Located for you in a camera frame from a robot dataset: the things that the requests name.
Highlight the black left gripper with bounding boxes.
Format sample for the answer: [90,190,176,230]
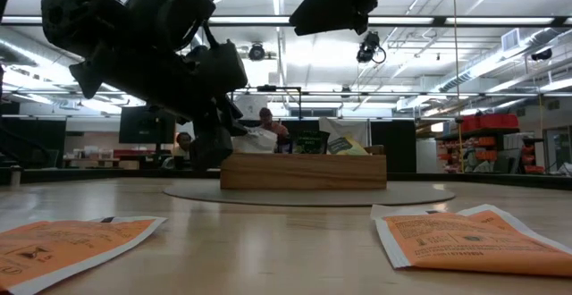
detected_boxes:
[68,38,249,172]

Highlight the dark blue tea packet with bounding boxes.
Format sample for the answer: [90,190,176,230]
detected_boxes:
[290,129,331,156]

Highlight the person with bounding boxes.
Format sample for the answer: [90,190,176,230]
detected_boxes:
[172,131,194,160]
[257,106,290,140]

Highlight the black computer monitor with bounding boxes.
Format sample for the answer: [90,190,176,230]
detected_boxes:
[118,105,178,145]

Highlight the wooden compartment box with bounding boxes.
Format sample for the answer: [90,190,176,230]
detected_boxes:
[220,144,388,191]

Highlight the white paper sheet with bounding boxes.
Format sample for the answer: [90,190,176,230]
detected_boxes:
[319,116,368,147]

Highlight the overhead light bar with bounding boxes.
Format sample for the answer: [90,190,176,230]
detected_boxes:
[0,14,572,30]

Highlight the red storage crate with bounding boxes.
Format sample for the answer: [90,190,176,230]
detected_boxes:
[459,114,482,131]
[479,113,520,130]

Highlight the black ceiling fixture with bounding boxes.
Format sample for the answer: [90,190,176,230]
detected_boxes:
[530,47,553,62]

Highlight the shelf rack with bins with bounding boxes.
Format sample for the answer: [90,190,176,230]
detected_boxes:
[435,127,546,175]

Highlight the black mounted camera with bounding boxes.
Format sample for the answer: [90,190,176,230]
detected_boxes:
[356,30,388,65]

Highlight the round black overhead camera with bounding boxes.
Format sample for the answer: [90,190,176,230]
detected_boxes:
[248,43,268,63]

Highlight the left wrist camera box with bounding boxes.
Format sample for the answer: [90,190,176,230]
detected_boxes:
[124,0,218,53]

